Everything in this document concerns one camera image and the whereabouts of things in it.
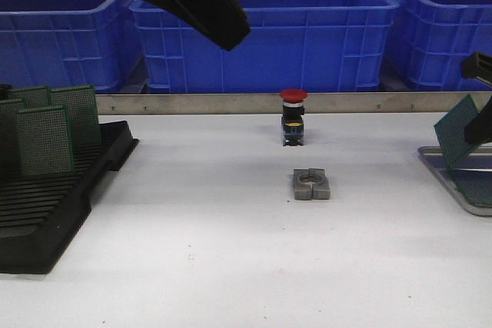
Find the green perforated circuit board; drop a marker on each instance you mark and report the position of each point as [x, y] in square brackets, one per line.
[44, 141]
[475, 186]
[450, 131]

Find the black slotted board rack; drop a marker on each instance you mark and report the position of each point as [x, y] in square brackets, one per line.
[40, 216]

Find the center blue plastic bin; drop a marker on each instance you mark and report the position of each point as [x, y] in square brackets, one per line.
[314, 45]

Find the rear right green circuit board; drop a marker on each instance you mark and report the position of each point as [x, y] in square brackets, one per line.
[80, 102]

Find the metal table edge rail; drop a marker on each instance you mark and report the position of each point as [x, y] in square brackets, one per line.
[316, 103]

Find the grey split clamp block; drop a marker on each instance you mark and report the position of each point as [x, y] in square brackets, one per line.
[311, 184]

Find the rear left green circuit board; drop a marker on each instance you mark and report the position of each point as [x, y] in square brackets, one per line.
[34, 97]

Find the left middle green circuit board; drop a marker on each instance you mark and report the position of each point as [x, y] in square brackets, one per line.
[10, 154]

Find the right blue plastic bin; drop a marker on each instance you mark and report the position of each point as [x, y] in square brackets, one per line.
[430, 38]

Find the left blue plastic bin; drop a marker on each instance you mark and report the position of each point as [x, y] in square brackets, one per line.
[63, 43]

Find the red emergency stop button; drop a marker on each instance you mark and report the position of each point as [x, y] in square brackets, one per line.
[292, 117]

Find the blue plastic bin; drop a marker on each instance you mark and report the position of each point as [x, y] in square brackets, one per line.
[430, 38]
[314, 45]
[63, 43]

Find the metal tray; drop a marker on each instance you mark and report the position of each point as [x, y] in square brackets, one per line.
[479, 160]

